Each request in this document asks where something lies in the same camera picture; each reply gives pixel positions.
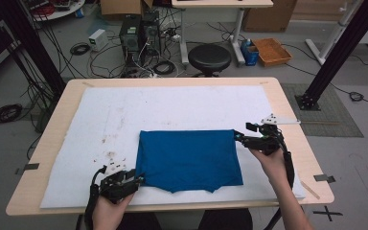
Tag person's left hand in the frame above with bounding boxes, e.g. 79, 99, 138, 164
91, 191, 135, 230

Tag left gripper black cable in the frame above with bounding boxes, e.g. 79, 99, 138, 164
83, 164, 108, 230

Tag black metal frame post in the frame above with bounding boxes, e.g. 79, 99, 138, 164
0, 0, 66, 97
295, 0, 368, 111

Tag white metal stand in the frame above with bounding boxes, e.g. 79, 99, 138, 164
305, 0, 365, 66

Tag large coiled black cable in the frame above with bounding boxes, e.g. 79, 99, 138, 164
0, 103, 24, 126

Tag white-legged desk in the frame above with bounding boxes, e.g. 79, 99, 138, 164
171, 0, 274, 66

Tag black tape cross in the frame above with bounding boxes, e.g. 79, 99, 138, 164
312, 205, 344, 222

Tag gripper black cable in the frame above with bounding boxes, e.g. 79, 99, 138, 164
276, 126, 297, 190
83, 164, 108, 230

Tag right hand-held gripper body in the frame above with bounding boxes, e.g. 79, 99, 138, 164
243, 113, 302, 157

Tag person's right hand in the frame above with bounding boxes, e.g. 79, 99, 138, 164
248, 147, 290, 185

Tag blue box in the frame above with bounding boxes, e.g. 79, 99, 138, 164
240, 38, 260, 67

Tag black computer tower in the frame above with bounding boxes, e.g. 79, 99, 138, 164
119, 14, 143, 70
140, 11, 162, 57

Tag tan tape strip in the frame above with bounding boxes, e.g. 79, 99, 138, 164
300, 180, 321, 200

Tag dark tape strip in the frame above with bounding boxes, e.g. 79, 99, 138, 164
313, 173, 336, 184
14, 162, 40, 175

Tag white power supply box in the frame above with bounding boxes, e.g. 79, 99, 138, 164
87, 28, 109, 52

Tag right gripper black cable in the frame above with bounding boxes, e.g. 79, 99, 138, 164
276, 126, 297, 190

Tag black round stool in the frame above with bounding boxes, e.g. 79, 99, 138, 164
187, 43, 233, 79

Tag white felt mat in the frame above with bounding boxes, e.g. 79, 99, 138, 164
39, 84, 307, 209

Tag small coiled black cable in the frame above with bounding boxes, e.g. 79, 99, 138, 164
69, 42, 91, 57

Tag light wooden table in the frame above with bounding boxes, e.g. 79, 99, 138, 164
5, 76, 335, 217

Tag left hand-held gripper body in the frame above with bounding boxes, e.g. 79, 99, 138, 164
99, 157, 142, 204

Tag person's dark trousers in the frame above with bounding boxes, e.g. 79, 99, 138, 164
76, 209, 254, 230

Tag round white table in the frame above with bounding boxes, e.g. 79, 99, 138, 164
22, 0, 86, 23

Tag grey floor mat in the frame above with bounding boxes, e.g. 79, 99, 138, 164
281, 82, 364, 138

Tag large cardboard box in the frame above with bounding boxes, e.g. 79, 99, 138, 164
242, 0, 298, 33

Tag orange tray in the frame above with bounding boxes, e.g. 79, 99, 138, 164
252, 37, 293, 68

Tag blue printed t-shirt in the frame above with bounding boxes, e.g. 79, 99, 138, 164
135, 128, 244, 194

